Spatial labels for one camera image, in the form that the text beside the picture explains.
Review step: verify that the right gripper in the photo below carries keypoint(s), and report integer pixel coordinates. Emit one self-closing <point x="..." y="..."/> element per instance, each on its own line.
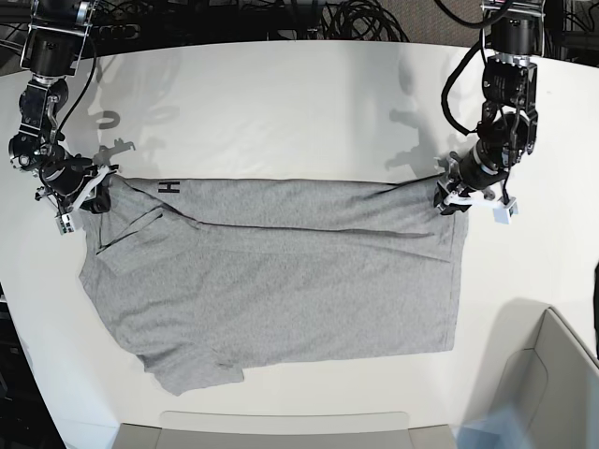
<point x="76" y="183"/>

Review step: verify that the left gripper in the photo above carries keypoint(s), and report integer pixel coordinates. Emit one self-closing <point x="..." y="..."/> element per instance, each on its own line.
<point x="468" y="180"/>

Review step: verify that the grey T-shirt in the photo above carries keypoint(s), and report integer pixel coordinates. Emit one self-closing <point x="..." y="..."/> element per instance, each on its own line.
<point x="203" y="279"/>

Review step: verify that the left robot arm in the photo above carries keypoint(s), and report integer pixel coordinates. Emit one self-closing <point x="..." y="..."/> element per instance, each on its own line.
<point x="506" y="131"/>

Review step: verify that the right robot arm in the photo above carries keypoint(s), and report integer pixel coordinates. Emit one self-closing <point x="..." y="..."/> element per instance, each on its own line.
<point x="58" y="34"/>

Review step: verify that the grey bin right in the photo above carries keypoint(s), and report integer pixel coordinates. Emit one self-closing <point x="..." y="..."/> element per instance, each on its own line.
<point x="548" y="394"/>

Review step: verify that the blue cloth in corner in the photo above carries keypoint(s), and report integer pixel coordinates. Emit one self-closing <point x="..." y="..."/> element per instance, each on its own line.
<point x="491" y="428"/>

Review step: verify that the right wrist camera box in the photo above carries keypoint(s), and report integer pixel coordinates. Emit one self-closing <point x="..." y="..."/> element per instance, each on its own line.
<point x="67" y="222"/>

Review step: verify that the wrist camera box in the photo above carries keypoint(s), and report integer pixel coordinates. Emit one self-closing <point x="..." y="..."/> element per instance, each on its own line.
<point x="503" y="212"/>
<point x="67" y="222"/>

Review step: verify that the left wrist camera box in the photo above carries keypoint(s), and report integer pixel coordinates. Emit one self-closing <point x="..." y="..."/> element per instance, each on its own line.
<point x="503" y="212"/>

